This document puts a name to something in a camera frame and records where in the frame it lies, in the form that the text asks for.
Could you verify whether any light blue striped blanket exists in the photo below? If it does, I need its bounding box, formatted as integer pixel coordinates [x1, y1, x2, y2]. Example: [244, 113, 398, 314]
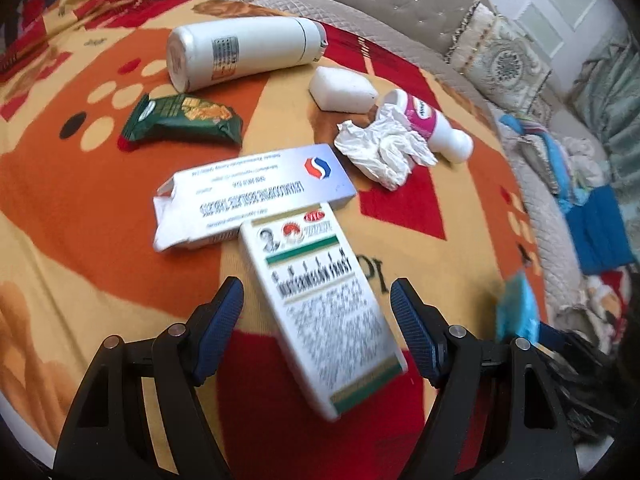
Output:
[500, 114, 596, 211]

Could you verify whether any orange red printed blanket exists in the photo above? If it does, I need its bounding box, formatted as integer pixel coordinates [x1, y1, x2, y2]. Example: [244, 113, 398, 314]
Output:
[0, 0, 551, 471]

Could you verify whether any white foam block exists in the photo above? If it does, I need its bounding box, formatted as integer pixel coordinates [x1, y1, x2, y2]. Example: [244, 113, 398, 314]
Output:
[308, 66, 379, 112]

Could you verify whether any dark blue cloth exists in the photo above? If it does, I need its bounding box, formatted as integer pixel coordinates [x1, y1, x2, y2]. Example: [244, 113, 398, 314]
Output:
[565, 185, 636, 276]

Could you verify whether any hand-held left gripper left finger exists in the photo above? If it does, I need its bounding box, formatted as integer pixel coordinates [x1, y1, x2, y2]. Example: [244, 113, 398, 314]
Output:
[52, 276, 246, 480]

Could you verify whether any green snack packet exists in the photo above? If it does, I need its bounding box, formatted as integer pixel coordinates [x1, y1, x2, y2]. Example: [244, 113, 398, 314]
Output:
[121, 94, 244, 150]

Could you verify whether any long white cardboard box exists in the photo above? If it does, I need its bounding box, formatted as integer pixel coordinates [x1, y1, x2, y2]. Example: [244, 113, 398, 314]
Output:
[152, 143, 358, 253]

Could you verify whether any crumpled white tissue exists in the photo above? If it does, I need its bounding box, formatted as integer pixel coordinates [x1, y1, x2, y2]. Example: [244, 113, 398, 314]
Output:
[334, 105, 439, 191]

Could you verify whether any cream bundled cloth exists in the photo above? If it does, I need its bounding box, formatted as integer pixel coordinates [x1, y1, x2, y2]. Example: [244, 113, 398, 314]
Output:
[565, 137, 608, 186]

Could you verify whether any small white pink-label bottle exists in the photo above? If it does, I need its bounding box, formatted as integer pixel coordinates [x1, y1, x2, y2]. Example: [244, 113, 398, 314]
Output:
[375, 89, 474, 163]

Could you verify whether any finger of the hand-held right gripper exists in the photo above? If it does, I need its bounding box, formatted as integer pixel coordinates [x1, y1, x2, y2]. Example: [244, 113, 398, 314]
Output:
[540, 323, 603, 368]

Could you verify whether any light blue packet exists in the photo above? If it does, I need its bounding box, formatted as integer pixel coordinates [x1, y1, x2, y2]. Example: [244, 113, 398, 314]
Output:
[495, 271, 542, 342]

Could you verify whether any white green medicine box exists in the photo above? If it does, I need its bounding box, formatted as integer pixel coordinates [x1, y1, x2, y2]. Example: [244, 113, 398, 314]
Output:
[239, 202, 408, 421]

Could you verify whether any red white stuffed toy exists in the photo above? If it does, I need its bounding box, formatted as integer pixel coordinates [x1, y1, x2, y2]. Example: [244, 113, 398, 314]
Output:
[580, 267, 633, 346]

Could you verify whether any large embroidered cushion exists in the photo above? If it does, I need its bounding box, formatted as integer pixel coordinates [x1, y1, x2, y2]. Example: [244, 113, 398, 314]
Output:
[447, 2, 556, 121]

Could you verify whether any teal patterned curtain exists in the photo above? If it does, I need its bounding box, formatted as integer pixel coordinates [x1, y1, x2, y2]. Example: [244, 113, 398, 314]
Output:
[570, 25, 640, 156]

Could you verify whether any white thermos bottle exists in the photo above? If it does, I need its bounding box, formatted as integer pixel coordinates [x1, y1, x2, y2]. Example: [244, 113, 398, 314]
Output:
[166, 16, 329, 93]

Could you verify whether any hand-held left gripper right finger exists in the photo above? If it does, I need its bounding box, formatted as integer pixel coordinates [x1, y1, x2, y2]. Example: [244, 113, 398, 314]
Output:
[390, 277, 581, 480]

